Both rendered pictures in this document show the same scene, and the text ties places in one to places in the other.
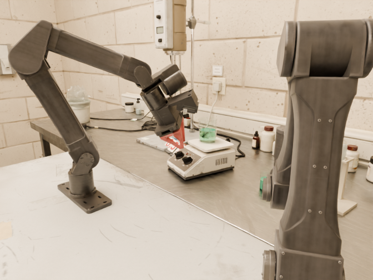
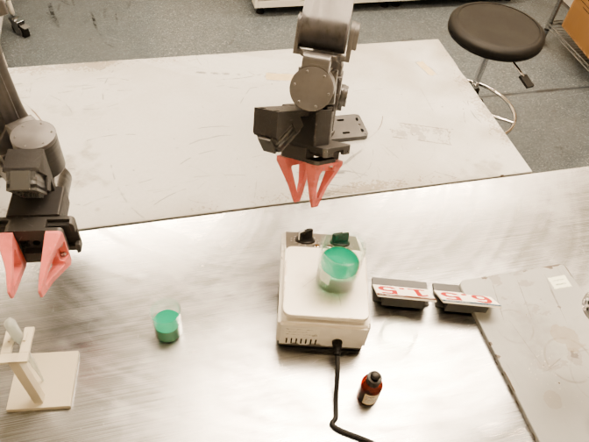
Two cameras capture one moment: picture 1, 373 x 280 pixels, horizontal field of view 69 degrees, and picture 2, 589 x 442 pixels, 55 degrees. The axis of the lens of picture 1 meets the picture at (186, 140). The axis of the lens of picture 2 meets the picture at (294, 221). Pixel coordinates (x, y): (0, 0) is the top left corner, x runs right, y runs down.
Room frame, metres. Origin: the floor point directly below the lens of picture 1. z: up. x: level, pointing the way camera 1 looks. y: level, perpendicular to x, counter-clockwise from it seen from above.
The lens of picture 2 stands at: (1.05, -0.53, 1.65)
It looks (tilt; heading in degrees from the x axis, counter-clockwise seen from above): 49 degrees down; 116
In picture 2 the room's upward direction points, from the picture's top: 7 degrees clockwise
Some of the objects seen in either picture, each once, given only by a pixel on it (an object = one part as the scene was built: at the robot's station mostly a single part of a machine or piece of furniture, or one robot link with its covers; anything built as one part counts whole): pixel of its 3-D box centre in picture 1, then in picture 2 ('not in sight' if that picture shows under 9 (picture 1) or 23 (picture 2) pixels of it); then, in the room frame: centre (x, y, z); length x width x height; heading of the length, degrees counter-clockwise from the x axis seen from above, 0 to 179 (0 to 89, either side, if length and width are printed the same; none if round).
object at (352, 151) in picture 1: (350, 158); not in sight; (0.86, -0.55, 0.94); 0.05 x 0.05 x 0.09
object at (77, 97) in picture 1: (77, 104); not in sight; (1.57, 0.63, 1.01); 0.14 x 0.14 x 0.21
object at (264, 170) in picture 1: (267, 179); (166, 320); (0.72, -0.23, 0.93); 0.04 x 0.04 x 0.06
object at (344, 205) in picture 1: (337, 181); (31, 360); (0.63, -0.39, 0.96); 0.08 x 0.08 x 0.13; 37
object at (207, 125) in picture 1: (206, 130); (339, 262); (0.90, -0.07, 1.03); 0.07 x 0.06 x 0.08; 118
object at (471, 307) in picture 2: (170, 144); (465, 295); (1.07, 0.06, 0.92); 0.09 x 0.06 x 0.04; 28
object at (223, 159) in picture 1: (203, 156); (322, 284); (0.88, -0.06, 0.94); 0.22 x 0.13 x 0.08; 120
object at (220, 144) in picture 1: (210, 143); (325, 281); (0.89, -0.08, 0.98); 0.12 x 0.12 x 0.01; 29
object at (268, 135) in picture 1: (267, 138); not in sight; (1.06, -0.33, 0.95); 0.06 x 0.06 x 0.10
